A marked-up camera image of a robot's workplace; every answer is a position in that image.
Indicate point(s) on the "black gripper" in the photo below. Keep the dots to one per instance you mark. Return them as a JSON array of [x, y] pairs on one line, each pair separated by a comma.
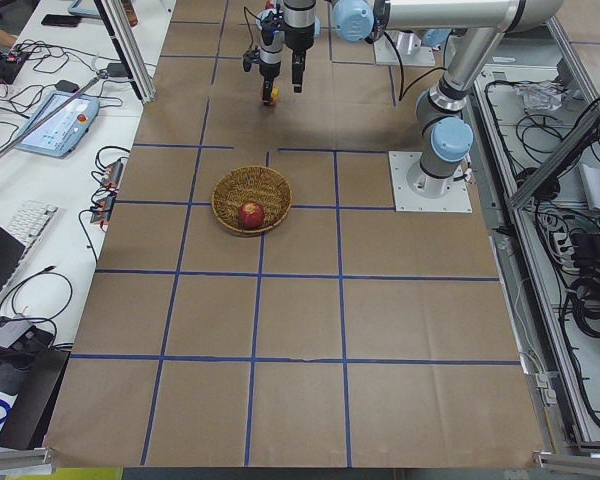
[[298, 41], [269, 56]]

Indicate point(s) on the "red yellow apple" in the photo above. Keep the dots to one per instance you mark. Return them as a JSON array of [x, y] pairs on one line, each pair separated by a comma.
[[273, 97]]

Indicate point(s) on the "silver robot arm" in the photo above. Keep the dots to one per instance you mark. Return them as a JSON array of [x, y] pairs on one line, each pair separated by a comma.
[[270, 25], [447, 139]]

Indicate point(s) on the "woven wicker basket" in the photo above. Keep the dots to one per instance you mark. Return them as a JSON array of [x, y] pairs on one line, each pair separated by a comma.
[[251, 200]]

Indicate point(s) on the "dark red basket apple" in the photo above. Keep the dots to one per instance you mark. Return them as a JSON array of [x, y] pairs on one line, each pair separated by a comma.
[[251, 215]]

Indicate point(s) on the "teach pendant tablet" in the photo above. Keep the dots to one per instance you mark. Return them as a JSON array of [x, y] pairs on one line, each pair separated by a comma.
[[60, 134]]

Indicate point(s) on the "black smartphone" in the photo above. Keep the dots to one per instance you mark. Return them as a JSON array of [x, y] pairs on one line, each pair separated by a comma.
[[64, 21]]

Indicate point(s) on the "white keyboard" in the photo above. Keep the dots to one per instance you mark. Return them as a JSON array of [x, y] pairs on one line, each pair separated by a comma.
[[30, 221]]

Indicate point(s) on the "black box on desk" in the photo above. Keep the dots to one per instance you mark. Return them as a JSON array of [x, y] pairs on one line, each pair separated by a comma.
[[27, 423]]

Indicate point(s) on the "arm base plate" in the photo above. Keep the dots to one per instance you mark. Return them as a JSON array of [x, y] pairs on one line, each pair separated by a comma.
[[416, 192], [416, 48]]

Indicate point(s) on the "aluminium frame post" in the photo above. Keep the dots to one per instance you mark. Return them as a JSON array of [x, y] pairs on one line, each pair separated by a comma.
[[120, 33]]

